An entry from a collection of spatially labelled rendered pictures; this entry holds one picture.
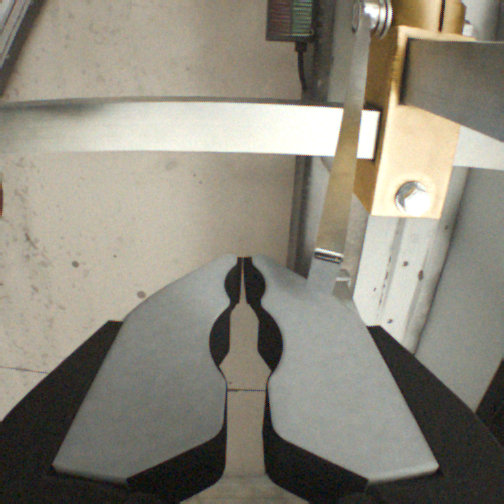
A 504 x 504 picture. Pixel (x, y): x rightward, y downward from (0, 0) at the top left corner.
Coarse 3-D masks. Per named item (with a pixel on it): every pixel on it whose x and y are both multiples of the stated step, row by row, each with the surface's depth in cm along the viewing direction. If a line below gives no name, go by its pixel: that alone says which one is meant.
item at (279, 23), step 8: (272, 0) 33; (280, 0) 33; (288, 0) 33; (272, 8) 33; (280, 8) 33; (288, 8) 33; (272, 16) 33; (280, 16) 33; (288, 16) 33; (272, 24) 34; (280, 24) 34; (288, 24) 34; (272, 32) 34; (280, 32) 34; (288, 32) 34
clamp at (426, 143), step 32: (416, 0) 19; (448, 0) 18; (416, 32) 19; (448, 32) 19; (384, 64) 22; (384, 96) 22; (384, 128) 22; (416, 128) 22; (448, 128) 22; (384, 160) 23; (416, 160) 23; (448, 160) 23; (384, 192) 24
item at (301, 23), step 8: (296, 0) 33; (304, 0) 33; (312, 0) 33; (296, 8) 33; (304, 8) 33; (296, 16) 33; (304, 16) 33; (296, 24) 34; (304, 24) 34; (296, 32) 34; (304, 32) 34
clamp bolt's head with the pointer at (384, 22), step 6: (354, 0) 25; (384, 0) 20; (354, 6) 21; (360, 6) 20; (384, 6) 20; (390, 6) 20; (354, 12) 21; (360, 12) 20; (384, 12) 20; (390, 12) 20; (354, 18) 21; (384, 18) 20; (390, 18) 20; (354, 24) 21; (378, 24) 21; (384, 24) 21; (378, 30) 21; (384, 30) 21; (378, 36) 22; (384, 36) 21
